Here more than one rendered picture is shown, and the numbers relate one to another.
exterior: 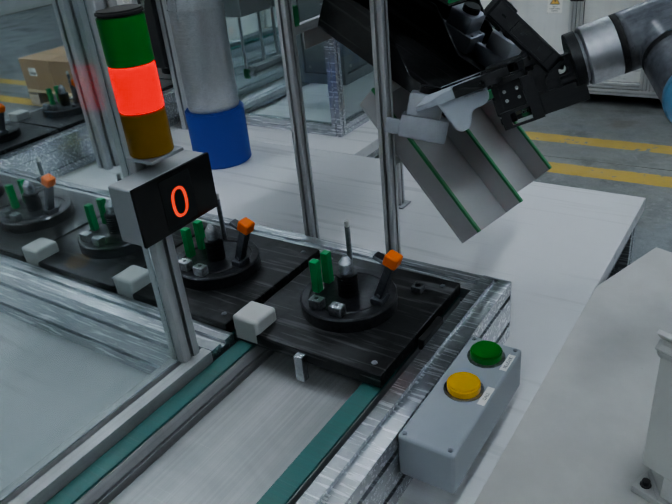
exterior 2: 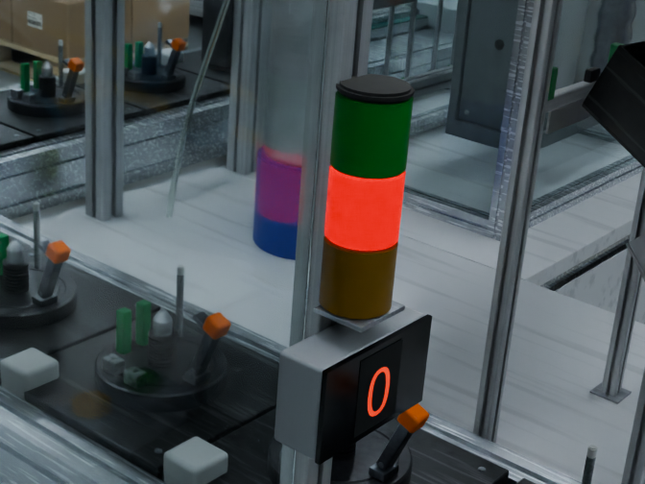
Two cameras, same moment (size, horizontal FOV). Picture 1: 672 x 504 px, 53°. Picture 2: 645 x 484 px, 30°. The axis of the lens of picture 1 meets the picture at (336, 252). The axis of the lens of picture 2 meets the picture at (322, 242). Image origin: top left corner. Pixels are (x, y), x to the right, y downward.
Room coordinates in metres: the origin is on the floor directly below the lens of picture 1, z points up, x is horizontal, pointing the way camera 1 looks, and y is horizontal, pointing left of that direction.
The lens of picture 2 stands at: (0.00, 0.20, 1.62)
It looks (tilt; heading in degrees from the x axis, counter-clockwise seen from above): 23 degrees down; 1
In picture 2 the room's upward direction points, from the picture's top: 5 degrees clockwise
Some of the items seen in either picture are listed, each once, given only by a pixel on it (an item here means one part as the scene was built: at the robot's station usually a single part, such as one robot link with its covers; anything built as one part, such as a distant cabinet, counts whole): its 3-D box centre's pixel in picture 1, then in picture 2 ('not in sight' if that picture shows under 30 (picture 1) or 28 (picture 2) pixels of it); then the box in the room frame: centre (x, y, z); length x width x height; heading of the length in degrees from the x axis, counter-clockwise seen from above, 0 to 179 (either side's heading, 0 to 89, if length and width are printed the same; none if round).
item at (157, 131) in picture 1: (147, 130); (358, 271); (0.74, 0.20, 1.28); 0.05 x 0.05 x 0.05
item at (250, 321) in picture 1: (255, 322); not in sight; (0.80, 0.12, 0.97); 0.05 x 0.05 x 0.04; 54
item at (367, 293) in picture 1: (349, 298); not in sight; (0.83, -0.01, 0.98); 0.14 x 0.14 x 0.02
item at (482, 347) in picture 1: (486, 355); not in sight; (0.69, -0.18, 0.96); 0.04 x 0.04 x 0.02
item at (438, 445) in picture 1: (463, 407); not in sight; (0.63, -0.14, 0.93); 0.21 x 0.07 x 0.06; 144
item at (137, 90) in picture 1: (136, 86); (364, 202); (0.74, 0.20, 1.33); 0.05 x 0.05 x 0.05
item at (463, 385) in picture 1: (463, 387); not in sight; (0.63, -0.14, 0.96); 0.04 x 0.04 x 0.02
